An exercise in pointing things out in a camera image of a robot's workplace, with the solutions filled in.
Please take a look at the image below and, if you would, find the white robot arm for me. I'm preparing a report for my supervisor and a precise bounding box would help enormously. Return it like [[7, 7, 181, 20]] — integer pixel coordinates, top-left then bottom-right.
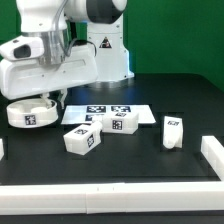
[[0, 0, 134, 100]]

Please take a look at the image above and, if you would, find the white fence bar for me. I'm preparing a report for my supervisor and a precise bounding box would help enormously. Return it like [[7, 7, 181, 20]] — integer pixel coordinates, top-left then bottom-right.
[[201, 136, 224, 182], [0, 182, 224, 215]]

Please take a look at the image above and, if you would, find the white marker sheet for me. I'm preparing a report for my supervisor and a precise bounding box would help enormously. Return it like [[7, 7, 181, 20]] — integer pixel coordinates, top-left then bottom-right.
[[62, 105, 156, 125]]

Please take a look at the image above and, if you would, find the white right fence bar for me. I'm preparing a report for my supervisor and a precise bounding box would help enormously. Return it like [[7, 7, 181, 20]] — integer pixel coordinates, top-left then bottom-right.
[[201, 136, 224, 182]]

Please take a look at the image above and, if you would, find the white left fence piece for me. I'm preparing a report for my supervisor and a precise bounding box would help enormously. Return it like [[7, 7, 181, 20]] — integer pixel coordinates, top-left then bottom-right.
[[0, 138, 4, 161]]

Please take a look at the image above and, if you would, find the white front fence bar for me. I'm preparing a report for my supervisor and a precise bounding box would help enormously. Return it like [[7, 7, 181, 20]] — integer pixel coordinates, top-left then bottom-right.
[[0, 182, 224, 215]]

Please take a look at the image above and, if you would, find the white round stool seat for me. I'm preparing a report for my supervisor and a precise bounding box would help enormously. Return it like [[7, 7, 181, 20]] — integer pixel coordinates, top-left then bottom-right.
[[6, 98, 58, 128]]

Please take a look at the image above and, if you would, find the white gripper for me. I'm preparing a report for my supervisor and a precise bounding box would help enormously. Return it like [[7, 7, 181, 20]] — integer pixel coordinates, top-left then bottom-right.
[[0, 36, 98, 109]]

